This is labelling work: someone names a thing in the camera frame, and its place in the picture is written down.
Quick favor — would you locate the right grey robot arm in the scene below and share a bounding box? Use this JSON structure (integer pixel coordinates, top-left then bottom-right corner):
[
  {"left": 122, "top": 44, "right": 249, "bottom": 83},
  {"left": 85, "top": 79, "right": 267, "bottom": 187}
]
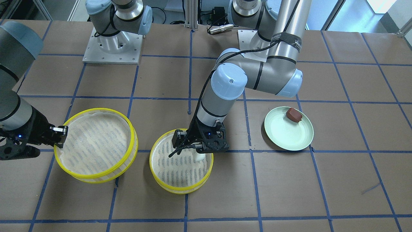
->
[{"left": 0, "top": 21, "right": 68, "bottom": 160}]

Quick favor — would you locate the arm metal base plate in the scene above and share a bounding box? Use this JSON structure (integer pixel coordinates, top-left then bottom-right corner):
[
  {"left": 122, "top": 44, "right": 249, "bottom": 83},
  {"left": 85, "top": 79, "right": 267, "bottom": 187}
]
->
[
  {"left": 238, "top": 30, "right": 270, "bottom": 62},
  {"left": 82, "top": 29, "right": 145, "bottom": 65}
]

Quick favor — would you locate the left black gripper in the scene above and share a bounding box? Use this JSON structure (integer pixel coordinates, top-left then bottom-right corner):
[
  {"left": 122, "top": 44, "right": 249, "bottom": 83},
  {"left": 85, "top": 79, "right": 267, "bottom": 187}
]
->
[{"left": 188, "top": 121, "right": 229, "bottom": 152}]

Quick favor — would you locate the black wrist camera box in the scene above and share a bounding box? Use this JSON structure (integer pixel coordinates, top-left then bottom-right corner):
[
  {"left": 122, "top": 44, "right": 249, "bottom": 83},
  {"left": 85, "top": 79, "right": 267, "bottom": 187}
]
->
[{"left": 171, "top": 129, "right": 187, "bottom": 149}]

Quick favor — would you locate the black braided cable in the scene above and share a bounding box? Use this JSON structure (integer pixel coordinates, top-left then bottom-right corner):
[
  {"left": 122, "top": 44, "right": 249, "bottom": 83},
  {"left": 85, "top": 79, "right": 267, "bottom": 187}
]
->
[{"left": 169, "top": 32, "right": 290, "bottom": 158}]

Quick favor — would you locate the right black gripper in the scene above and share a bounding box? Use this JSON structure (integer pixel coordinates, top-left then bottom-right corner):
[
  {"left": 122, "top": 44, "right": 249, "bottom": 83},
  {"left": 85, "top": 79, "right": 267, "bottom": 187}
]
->
[{"left": 0, "top": 111, "right": 68, "bottom": 160}]

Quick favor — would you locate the yellow bamboo steamer layer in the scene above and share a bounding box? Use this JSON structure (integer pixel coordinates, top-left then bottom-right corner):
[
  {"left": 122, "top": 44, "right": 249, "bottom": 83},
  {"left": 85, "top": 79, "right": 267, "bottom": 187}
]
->
[{"left": 149, "top": 130, "right": 214, "bottom": 194}]

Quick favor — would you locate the brown red bun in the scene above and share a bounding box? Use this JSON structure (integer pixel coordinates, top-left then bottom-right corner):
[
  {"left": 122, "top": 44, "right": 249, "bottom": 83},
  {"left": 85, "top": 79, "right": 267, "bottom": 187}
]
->
[{"left": 286, "top": 108, "right": 303, "bottom": 123}]

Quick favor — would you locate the light green plate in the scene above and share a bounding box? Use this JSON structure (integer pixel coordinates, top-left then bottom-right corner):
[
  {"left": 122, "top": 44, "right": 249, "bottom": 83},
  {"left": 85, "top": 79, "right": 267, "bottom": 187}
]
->
[{"left": 264, "top": 107, "right": 314, "bottom": 151}]

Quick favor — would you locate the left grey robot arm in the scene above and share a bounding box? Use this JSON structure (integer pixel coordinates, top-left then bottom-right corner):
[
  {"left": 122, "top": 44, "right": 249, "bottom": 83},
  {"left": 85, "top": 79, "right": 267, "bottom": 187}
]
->
[{"left": 174, "top": 0, "right": 311, "bottom": 154}]

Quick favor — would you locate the white steamed bun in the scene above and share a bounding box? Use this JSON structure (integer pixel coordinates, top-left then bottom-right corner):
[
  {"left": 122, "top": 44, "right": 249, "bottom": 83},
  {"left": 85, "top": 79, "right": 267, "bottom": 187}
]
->
[{"left": 192, "top": 150, "right": 206, "bottom": 162}]

